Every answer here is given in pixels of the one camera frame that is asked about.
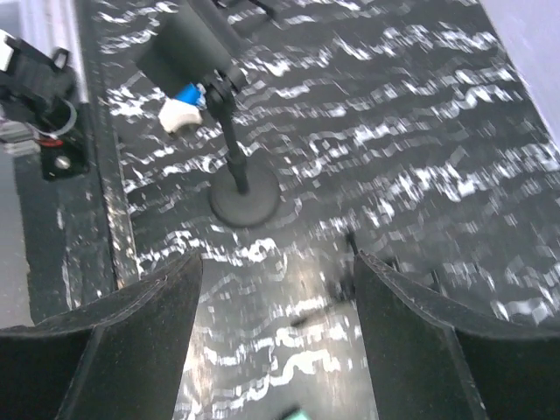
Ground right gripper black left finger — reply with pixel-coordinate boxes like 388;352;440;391
1;254;203;419

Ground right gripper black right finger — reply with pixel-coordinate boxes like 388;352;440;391
353;252;559;420

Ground mint green toy microphone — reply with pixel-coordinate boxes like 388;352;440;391
279;407;312;420

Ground black round-base stand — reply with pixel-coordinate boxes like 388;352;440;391
136;1;280;228

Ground black tripod microphone stand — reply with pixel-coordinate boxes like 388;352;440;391
290;229;442;328

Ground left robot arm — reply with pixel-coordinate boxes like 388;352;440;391
1;31;78;137

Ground blue and white toy block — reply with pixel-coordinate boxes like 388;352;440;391
158;84;206;134

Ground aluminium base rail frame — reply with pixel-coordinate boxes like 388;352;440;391
1;1;138;327

